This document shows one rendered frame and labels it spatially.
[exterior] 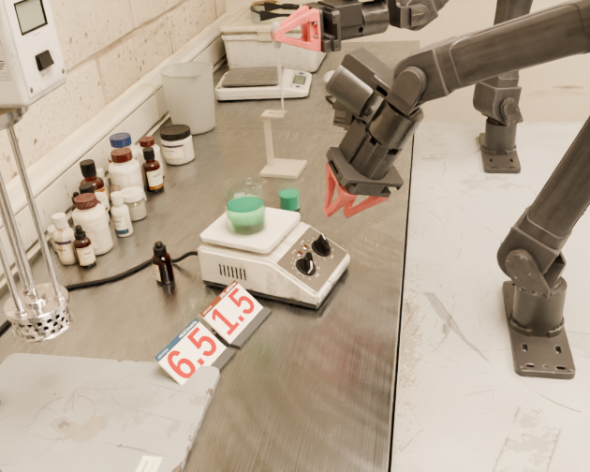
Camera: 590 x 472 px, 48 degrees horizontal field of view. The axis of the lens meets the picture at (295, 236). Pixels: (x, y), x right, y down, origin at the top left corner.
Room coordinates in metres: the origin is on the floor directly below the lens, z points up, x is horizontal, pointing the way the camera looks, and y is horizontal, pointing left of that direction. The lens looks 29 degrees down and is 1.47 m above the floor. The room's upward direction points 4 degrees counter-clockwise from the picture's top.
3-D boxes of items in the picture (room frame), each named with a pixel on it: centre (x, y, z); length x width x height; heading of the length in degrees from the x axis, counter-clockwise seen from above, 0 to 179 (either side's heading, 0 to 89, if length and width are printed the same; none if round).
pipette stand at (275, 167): (1.30, 0.01, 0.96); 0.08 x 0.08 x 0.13; 70
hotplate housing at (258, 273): (0.89, 0.04, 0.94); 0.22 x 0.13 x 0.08; 62
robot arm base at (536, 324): (0.71, -0.31, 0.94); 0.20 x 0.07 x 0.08; 168
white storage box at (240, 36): (2.20, 0.00, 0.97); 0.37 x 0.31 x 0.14; 167
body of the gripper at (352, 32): (1.16, -0.10, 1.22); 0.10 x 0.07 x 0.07; 21
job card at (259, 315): (0.77, 0.09, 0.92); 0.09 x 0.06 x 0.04; 151
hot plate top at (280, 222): (0.90, 0.07, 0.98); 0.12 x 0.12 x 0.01; 62
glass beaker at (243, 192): (0.89, 0.07, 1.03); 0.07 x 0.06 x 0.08; 61
